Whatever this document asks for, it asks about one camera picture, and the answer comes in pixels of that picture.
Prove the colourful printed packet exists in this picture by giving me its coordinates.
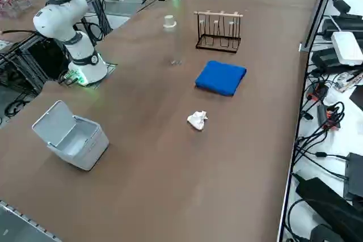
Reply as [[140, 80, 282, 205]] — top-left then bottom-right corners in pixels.
[[334, 71, 363, 93]]

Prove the black rectangular box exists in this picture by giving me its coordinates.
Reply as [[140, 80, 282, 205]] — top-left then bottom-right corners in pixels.
[[342, 152, 363, 201]]

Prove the folded blue towel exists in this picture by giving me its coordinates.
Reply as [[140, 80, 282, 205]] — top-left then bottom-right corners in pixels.
[[195, 60, 248, 97]]

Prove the white tissue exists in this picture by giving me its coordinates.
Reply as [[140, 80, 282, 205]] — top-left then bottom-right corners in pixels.
[[187, 110, 209, 132]]

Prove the red and black connector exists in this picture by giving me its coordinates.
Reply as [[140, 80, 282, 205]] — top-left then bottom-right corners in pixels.
[[306, 82, 329, 101]]

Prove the black adapter with orange plugs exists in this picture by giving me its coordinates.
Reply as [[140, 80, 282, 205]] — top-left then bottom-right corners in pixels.
[[316, 104, 345, 131]]

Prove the clear bottle with white cap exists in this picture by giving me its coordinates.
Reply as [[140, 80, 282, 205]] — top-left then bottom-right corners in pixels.
[[163, 14, 183, 66]]

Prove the small black charger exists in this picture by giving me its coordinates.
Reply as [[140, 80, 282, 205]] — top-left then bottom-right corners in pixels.
[[331, 0, 352, 14]]

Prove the black cable with inline box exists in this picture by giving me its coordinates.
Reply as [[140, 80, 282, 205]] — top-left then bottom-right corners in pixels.
[[294, 137, 350, 171]]

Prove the aluminium frame post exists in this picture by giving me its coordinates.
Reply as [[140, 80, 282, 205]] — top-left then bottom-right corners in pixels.
[[299, 0, 341, 53]]

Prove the aluminium rail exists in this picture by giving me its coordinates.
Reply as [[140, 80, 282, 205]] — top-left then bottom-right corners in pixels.
[[0, 200, 62, 242]]

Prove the white flat router box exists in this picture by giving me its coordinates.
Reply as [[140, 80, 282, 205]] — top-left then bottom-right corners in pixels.
[[331, 31, 363, 66]]

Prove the black wire cup rack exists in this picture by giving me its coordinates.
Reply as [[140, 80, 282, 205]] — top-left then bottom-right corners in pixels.
[[193, 10, 244, 54]]

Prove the small grey lidded trash bin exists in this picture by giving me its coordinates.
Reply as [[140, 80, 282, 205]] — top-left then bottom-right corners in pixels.
[[31, 100, 110, 172]]

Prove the black equipment frame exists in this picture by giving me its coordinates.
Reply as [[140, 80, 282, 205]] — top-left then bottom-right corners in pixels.
[[0, 31, 72, 96]]

